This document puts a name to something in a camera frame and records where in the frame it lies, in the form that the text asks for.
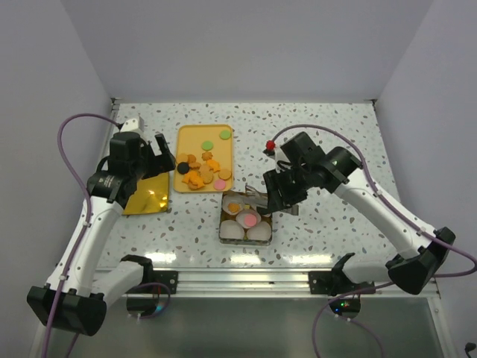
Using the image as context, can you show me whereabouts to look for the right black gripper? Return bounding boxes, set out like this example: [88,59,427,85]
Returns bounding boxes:
[265,164,314,213]

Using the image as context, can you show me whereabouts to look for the metal serving tongs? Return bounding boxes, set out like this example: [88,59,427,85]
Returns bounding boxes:
[240,183,299,216]

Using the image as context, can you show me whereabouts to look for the gold tin lid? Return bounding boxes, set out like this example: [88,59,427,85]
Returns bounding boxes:
[123,173,170,216]

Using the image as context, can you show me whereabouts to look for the round tan biscuit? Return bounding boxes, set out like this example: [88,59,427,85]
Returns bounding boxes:
[199,164,214,184]
[218,169,232,180]

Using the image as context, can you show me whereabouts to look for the green round cookie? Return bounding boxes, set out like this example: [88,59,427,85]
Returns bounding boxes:
[219,130,231,140]
[201,140,213,151]

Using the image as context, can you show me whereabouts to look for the orange fish cookie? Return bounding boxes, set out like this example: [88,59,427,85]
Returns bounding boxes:
[206,159,221,172]
[182,171,205,190]

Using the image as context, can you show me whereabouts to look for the pink round cookie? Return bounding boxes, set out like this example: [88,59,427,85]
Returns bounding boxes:
[243,214,257,228]
[214,179,227,190]

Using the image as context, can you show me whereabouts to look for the orange swirl cookie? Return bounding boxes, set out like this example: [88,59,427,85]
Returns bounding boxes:
[227,202,241,214]

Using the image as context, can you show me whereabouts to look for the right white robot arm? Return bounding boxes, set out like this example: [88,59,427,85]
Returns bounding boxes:
[259,132,455,295]

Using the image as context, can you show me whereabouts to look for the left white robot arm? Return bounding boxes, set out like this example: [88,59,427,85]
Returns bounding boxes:
[27,117,175,336]

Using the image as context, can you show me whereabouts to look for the black sandwich cookie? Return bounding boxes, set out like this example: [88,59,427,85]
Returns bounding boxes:
[177,162,190,175]

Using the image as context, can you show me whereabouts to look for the yellow plastic tray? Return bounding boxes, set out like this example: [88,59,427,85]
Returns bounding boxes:
[173,124,234,193]

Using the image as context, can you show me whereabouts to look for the white paper cup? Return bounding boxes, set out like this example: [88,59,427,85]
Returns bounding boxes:
[236,210,262,229]
[219,220,244,240]
[247,222,272,242]
[221,195,245,217]

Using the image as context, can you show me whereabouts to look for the square cookie tin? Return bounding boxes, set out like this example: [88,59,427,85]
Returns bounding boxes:
[218,191,273,246]

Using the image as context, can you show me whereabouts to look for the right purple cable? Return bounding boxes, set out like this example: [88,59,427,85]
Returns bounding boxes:
[271,124,477,358]

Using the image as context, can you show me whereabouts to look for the right black mounting bracket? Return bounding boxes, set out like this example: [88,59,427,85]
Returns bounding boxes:
[308,271,376,297]

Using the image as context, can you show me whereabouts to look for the black mounting bracket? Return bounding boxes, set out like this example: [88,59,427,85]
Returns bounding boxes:
[308,271,376,297]
[152,270,179,295]

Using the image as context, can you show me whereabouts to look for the left black mounting bracket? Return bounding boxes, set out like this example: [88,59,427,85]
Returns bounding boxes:
[152,270,179,295]

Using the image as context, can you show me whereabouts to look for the aluminium frame rail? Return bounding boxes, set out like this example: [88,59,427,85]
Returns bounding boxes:
[89,266,437,299]

